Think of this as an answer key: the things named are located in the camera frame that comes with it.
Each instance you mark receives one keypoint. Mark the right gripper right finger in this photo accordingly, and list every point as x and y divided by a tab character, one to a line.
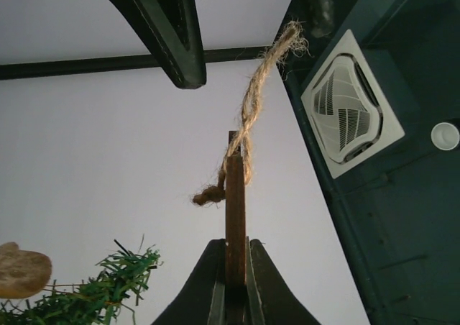
270	299

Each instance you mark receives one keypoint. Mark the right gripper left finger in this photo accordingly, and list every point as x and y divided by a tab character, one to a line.
201	300

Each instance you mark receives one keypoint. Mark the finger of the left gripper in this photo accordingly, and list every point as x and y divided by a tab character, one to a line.
170	30

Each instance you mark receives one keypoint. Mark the small green christmas tree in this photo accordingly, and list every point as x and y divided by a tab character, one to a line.
99	300

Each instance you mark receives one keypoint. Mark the brown heart ornament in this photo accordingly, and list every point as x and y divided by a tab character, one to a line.
235	172

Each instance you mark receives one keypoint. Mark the gingerbread figure ornament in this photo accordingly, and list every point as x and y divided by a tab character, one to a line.
24	273

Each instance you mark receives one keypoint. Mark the white ceiling air conditioner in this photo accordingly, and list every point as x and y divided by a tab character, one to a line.
350	116

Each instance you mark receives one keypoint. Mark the round ceiling downlight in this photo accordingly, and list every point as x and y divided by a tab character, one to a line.
445	136

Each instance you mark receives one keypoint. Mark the black frame post right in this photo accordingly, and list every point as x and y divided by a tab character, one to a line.
127	62

